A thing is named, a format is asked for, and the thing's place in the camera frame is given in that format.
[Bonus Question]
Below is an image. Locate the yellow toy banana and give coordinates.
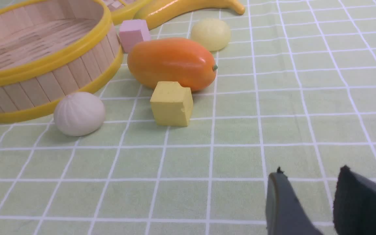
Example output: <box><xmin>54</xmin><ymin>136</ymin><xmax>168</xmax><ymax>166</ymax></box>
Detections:
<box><xmin>133</xmin><ymin>0</ymin><xmax>246</xmax><ymax>30</ymax></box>

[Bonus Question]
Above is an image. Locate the white pleated bun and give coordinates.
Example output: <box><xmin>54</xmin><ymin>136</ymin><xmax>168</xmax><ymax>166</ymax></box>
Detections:
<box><xmin>53</xmin><ymin>92</ymin><xmax>106</xmax><ymax>137</ymax></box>

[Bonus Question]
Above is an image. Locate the light green checkered tablecloth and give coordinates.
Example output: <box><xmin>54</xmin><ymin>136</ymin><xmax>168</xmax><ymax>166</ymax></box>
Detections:
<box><xmin>0</xmin><ymin>0</ymin><xmax>376</xmax><ymax>235</ymax></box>

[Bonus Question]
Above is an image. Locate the pale yellow bun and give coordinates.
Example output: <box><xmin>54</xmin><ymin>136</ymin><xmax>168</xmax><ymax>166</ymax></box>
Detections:
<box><xmin>190</xmin><ymin>18</ymin><xmax>231</xmax><ymax>52</ymax></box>

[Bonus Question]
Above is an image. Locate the orange toy mango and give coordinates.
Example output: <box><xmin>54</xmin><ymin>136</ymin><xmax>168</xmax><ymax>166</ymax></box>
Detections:
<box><xmin>127</xmin><ymin>37</ymin><xmax>218</xmax><ymax>92</ymax></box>

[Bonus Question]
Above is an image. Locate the yellow foam cube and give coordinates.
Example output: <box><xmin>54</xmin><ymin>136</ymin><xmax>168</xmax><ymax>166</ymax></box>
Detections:
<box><xmin>150</xmin><ymin>81</ymin><xmax>194</xmax><ymax>127</ymax></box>

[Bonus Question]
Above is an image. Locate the bamboo steamer tray yellow rim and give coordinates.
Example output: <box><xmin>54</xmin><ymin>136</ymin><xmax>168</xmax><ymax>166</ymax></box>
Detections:
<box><xmin>0</xmin><ymin>0</ymin><xmax>123</xmax><ymax>123</ymax></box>

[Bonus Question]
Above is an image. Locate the pink foam cube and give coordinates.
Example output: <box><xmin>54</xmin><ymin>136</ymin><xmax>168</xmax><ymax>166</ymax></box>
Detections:
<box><xmin>119</xmin><ymin>19</ymin><xmax>151</xmax><ymax>53</ymax></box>

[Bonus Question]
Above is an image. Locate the woven bamboo steamer lid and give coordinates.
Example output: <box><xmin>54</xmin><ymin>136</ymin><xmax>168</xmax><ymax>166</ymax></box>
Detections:
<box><xmin>103</xmin><ymin>0</ymin><xmax>151</xmax><ymax>25</ymax></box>

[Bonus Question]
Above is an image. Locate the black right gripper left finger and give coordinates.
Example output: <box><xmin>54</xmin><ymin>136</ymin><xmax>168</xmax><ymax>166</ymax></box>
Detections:
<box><xmin>266</xmin><ymin>167</ymin><xmax>322</xmax><ymax>235</ymax></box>

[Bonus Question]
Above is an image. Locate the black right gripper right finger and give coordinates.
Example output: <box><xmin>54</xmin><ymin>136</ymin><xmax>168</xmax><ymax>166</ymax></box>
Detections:
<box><xmin>333</xmin><ymin>165</ymin><xmax>376</xmax><ymax>235</ymax></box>

